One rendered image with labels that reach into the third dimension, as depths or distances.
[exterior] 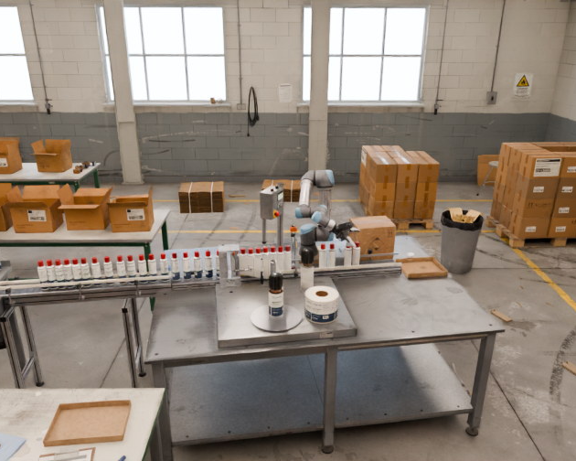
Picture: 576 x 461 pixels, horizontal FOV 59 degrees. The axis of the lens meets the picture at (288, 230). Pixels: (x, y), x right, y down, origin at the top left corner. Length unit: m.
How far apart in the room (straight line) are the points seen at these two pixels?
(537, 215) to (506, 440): 3.52
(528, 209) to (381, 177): 1.78
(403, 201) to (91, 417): 5.11
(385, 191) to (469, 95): 3.02
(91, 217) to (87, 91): 4.54
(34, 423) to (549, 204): 5.76
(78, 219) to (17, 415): 2.50
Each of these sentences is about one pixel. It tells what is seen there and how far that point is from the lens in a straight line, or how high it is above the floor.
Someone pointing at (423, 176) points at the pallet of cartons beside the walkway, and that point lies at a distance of 6.84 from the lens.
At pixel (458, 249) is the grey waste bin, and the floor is 0.30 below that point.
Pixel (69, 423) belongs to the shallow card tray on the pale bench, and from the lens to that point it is 2.70.
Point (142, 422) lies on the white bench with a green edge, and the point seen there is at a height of 0.80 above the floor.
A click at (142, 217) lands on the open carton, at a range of 4.74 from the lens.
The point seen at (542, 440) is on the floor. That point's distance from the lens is 3.96.
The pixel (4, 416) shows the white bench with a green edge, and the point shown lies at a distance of 2.87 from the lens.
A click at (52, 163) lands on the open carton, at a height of 0.90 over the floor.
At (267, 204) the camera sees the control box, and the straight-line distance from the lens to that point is 3.42.
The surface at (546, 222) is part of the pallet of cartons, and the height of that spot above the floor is 0.34.
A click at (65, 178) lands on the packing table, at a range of 6.83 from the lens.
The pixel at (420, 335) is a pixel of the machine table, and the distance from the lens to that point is 3.13.
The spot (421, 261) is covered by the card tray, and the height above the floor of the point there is 0.84.
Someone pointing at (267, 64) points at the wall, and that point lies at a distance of 8.61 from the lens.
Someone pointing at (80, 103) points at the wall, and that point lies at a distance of 9.29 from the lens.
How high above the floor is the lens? 2.50
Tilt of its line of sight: 22 degrees down
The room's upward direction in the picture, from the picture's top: straight up
